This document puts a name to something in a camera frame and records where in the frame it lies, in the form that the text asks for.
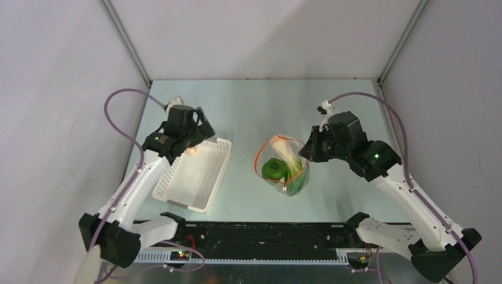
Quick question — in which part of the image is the small beige mushroom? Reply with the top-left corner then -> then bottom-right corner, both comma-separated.
186,147 -> 197,155

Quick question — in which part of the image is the green bok choy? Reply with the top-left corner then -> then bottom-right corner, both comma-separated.
270,134 -> 310,196

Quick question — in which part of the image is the clear zip top bag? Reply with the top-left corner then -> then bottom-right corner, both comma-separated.
253,134 -> 310,197

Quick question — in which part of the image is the green pepper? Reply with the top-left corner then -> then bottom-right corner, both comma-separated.
261,158 -> 288,180

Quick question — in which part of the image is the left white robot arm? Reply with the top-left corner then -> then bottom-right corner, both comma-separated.
79,105 -> 215,268

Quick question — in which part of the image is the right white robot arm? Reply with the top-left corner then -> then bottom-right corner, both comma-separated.
298,112 -> 481,283

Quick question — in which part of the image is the white perforated plastic basket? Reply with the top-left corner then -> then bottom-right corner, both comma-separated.
152,137 -> 232,214

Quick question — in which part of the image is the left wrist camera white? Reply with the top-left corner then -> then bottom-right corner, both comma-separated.
164,96 -> 184,113

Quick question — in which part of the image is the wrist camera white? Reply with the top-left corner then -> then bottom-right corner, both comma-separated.
164,96 -> 184,113
317,101 -> 341,132

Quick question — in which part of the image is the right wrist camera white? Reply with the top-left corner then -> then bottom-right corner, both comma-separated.
317,101 -> 341,132

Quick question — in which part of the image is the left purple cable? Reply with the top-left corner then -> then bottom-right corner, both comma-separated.
88,88 -> 168,251

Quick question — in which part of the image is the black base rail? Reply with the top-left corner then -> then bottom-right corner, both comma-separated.
149,221 -> 369,263

